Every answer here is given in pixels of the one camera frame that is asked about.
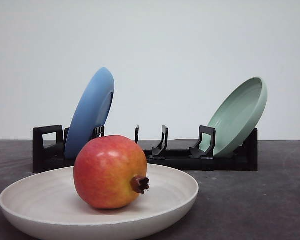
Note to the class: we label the blue plate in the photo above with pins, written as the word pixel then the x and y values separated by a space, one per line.
pixel 91 110

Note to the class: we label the red pomegranate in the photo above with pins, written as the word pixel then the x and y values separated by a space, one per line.
pixel 110 171

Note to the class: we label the green plate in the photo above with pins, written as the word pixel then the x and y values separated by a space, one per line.
pixel 237 117

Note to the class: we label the black plate rack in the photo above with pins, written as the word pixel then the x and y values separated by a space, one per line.
pixel 187 154

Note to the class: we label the white plate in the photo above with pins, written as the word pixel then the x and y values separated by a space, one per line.
pixel 49 207

